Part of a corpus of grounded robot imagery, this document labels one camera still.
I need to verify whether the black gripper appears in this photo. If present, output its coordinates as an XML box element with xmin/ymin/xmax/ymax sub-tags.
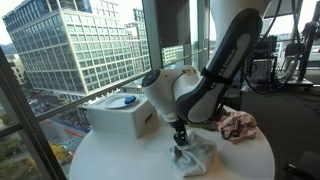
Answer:
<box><xmin>168</xmin><ymin>119</ymin><xmax>190</xmax><ymax>148</ymax></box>

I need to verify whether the white towel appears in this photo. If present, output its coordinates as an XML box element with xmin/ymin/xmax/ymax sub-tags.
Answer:
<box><xmin>168</xmin><ymin>130</ymin><xmax>218</xmax><ymax>178</ymax></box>

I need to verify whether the pink cloth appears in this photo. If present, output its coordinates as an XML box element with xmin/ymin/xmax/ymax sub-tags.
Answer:
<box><xmin>217</xmin><ymin>110</ymin><xmax>258</xmax><ymax>145</ymax></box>

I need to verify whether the white rectangular box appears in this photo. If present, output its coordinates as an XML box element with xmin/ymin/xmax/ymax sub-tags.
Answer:
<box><xmin>85</xmin><ymin>93</ymin><xmax>160</xmax><ymax>139</ymax></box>

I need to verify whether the blue oval object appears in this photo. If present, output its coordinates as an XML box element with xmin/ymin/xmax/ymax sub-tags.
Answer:
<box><xmin>123</xmin><ymin>95</ymin><xmax>138</xmax><ymax>105</ymax></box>

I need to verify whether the white plate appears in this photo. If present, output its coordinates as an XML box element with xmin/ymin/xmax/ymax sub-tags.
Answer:
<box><xmin>104</xmin><ymin>94</ymin><xmax>140</xmax><ymax>110</ymax></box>

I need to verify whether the metal window railing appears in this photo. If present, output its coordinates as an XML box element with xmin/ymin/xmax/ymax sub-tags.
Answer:
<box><xmin>0</xmin><ymin>49</ymin><xmax>208</xmax><ymax>138</ymax></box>

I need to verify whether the black equipment cart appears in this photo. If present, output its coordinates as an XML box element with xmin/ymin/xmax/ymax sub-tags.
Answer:
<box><xmin>248</xmin><ymin>34</ymin><xmax>279</xmax><ymax>84</ymax></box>

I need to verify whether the dark roller blind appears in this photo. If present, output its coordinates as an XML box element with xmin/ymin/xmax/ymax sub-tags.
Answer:
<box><xmin>156</xmin><ymin>0</ymin><xmax>192</xmax><ymax>48</ymax></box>

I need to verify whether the black office chair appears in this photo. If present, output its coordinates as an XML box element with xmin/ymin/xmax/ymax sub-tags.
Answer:
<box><xmin>284</xmin><ymin>42</ymin><xmax>306</xmax><ymax>68</ymax></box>

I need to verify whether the black tripod stand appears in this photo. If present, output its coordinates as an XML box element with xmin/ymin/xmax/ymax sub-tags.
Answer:
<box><xmin>298</xmin><ymin>19</ymin><xmax>320</xmax><ymax>83</ymax></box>

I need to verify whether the black strap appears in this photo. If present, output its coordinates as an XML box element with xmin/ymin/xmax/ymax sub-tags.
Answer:
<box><xmin>221</xmin><ymin>128</ymin><xmax>239</xmax><ymax>141</ymax></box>

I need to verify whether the black cable bundle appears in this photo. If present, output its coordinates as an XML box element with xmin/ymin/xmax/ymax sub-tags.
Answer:
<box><xmin>239</xmin><ymin>0</ymin><xmax>303</xmax><ymax>96</ymax></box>

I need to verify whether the grey window post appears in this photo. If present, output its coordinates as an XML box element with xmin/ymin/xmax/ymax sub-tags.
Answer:
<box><xmin>142</xmin><ymin>0</ymin><xmax>164</xmax><ymax>71</ymax></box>

